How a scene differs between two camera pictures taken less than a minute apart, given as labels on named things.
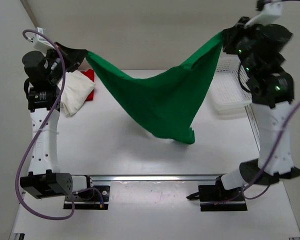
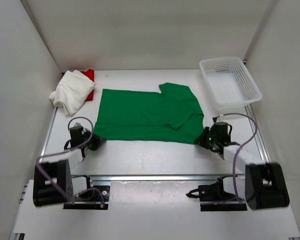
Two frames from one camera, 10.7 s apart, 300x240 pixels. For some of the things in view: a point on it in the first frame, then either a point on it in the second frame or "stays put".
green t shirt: x=171 y=103 to x=172 y=116
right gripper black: x=239 y=28 to x=201 y=140
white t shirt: x=77 y=88 stays put
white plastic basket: x=231 y=94 stays put
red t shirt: x=90 y=74 stays put
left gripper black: x=74 y=57 to x=98 y=142
